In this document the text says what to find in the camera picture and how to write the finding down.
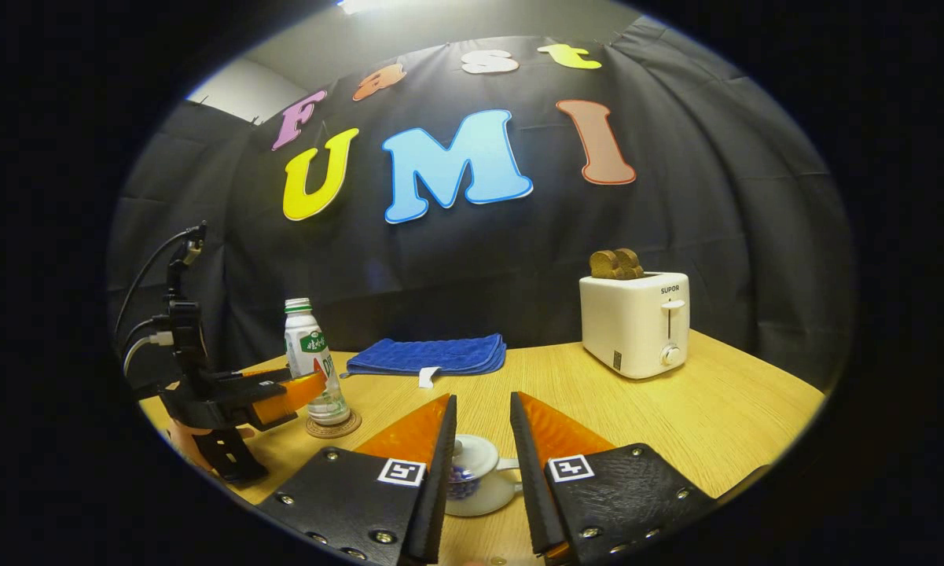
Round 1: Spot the white cable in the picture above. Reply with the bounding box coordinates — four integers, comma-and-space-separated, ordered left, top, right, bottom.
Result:
122, 332, 175, 377

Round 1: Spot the white blue-flowered teacup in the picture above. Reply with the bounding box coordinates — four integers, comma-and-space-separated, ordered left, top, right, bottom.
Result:
443, 454, 524, 518

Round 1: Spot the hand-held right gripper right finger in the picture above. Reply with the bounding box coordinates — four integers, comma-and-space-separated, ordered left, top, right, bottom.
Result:
509, 391, 717, 566

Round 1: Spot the round wooden coaster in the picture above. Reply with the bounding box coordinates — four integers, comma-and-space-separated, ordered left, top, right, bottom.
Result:
306, 409, 363, 440

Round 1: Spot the black cable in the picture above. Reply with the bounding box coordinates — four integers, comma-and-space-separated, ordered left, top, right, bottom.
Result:
114, 226, 205, 340

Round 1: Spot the folded blue towel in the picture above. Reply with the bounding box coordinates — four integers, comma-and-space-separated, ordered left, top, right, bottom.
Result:
345, 333, 509, 389

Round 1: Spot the white plastic water bottle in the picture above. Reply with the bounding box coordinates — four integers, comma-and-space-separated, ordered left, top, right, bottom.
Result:
284, 297, 352, 427

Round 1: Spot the white toaster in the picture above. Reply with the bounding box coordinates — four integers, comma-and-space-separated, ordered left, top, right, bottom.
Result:
579, 271, 692, 381

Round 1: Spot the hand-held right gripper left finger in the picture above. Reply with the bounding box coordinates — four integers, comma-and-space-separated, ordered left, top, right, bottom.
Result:
255, 393, 459, 566

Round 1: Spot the white teacup lid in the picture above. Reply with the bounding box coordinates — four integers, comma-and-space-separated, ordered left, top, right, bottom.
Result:
450, 434, 501, 477

